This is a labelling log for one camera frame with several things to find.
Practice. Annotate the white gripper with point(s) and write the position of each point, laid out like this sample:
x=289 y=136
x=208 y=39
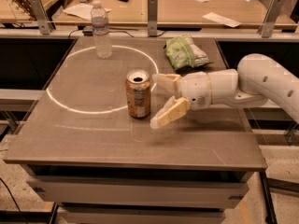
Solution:
x=194 y=89

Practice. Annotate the orange soda can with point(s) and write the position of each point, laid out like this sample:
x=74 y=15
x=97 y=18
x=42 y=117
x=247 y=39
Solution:
x=138 y=93

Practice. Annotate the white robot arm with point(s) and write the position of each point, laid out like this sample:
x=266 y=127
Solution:
x=256 y=80

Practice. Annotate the green white chip bag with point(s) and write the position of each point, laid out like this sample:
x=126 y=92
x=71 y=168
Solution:
x=182 y=52

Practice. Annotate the clear plastic water bottle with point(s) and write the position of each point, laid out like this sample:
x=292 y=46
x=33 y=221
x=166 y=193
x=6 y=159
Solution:
x=100 y=27

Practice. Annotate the white paper sheet right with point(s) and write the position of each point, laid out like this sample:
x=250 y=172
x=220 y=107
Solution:
x=221 y=20

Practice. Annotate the white paper sheet left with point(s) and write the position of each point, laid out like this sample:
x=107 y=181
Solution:
x=80 y=10

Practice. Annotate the white drawer cabinet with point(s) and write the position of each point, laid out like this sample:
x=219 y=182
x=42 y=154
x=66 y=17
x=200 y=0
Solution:
x=117 y=200

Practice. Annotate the middle metal bracket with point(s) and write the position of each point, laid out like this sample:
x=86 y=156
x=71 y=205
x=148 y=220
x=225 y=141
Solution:
x=152 y=17

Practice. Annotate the metal bracket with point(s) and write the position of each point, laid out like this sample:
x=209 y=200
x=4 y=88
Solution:
x=152 y=17
x=267 y=27
x=43 y=22

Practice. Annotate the right metal bracket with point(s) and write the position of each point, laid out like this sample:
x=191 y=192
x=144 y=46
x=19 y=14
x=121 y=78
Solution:
x=267 y=27

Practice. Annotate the left metal bracket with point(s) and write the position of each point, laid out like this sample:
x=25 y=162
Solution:
x=43 y=22

